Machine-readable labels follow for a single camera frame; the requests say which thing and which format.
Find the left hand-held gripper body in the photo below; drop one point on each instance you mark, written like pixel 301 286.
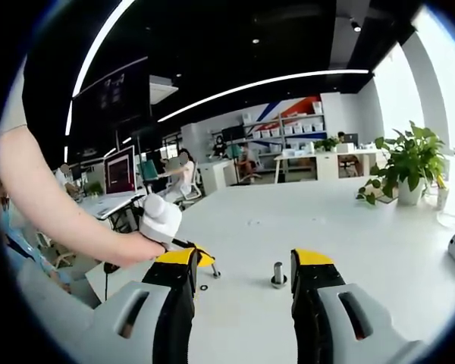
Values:
pixel 161 221

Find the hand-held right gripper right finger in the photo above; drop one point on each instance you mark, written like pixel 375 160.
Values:
pixel 314 278

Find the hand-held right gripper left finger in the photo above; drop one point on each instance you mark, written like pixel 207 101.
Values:
pixel 170 277

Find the thin metal threaded stud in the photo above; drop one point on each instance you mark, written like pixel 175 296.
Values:
pixel 214 270

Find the thick metal threaded stud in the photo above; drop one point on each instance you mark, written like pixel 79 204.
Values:
pixel 278 271

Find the person's left hand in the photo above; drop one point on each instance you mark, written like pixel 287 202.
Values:
pixel 144 248

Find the white office chair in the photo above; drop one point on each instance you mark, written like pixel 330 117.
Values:
pixel 193 193

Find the teal panel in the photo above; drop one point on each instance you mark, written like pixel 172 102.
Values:
pixel 148 168

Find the white laptop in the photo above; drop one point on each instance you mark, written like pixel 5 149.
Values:
pixel 119 170

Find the white counter cabinet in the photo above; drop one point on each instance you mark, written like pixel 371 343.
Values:
pixel 216 176

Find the small green desk plant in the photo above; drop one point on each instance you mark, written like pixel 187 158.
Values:
pixel 95 189

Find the white office desk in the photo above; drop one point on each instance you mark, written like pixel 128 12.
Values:
pixel 326 167

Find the ceiling air conditioner panel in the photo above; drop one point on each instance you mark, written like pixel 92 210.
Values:
pixel 163 89

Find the small background potted plant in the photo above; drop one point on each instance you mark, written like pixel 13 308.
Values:
pixel 326 144

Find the dark hanging display screen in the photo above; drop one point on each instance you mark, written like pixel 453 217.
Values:
pixel 113 95

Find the black desktop monitor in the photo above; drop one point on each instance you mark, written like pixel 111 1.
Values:
pixel 350 138

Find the metal storage shelf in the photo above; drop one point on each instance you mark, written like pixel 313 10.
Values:
pixel 307 132

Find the white cup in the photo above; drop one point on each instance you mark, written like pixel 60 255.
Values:
pixel 441 199

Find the row of white storage bins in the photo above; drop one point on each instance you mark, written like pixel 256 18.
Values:
pixel 295 129

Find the large green potted plant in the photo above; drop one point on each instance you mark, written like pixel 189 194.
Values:
pixel 413 159

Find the long ceiling light strip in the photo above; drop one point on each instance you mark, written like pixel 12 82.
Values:
pixel 87 60

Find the straight ceiling light strip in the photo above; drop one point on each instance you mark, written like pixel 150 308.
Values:
pixel 307 74

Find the black ceiling spotlight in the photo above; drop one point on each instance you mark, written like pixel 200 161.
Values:
pixel 356 26

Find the black wall screen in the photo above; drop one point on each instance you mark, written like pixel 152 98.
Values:
pixel 233 133

